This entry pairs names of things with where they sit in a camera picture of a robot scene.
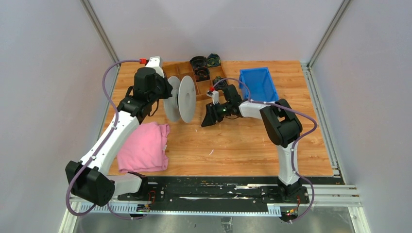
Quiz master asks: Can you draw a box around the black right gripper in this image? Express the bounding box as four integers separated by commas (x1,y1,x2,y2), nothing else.
202,102,232,128

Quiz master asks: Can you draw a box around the grey perforated cable spool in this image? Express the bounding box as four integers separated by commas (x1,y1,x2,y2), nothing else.
164,75,196,123

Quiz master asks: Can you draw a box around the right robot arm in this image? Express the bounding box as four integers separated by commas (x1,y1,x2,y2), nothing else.
201,84,309,203

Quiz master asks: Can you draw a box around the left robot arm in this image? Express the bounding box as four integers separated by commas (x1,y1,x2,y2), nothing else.
65,65,172,206

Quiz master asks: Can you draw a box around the wooden divided tray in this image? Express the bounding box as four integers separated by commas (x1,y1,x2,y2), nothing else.
162,61,227,101

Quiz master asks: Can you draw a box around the green patterned rolled tie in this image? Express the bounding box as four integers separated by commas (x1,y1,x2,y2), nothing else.
212,76,228,91

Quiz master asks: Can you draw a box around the orange black rolled tie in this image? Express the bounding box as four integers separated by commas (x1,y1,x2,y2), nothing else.
194,67,210,82

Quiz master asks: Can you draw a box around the blue plastic bin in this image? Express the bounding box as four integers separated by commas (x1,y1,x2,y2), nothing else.
239,67,279,101

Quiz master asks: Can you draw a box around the pink folded cloth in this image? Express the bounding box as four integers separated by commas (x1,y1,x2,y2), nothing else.
117,122,170,173

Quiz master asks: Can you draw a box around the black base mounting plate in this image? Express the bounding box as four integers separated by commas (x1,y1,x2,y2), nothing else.
114,176,315,215

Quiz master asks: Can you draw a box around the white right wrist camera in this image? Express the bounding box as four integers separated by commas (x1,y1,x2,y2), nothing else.
206,90,220,105

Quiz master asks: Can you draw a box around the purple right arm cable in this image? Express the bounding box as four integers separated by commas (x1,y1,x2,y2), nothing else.
208,77,318,223

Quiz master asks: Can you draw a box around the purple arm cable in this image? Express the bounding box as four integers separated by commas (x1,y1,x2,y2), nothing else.
66,58,152,220
208,77,318,223

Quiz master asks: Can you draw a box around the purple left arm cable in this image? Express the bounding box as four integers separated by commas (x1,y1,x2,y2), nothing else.
66,58,152,220

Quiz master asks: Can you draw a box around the aluminium frame rail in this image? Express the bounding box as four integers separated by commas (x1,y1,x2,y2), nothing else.
70,183,361,217

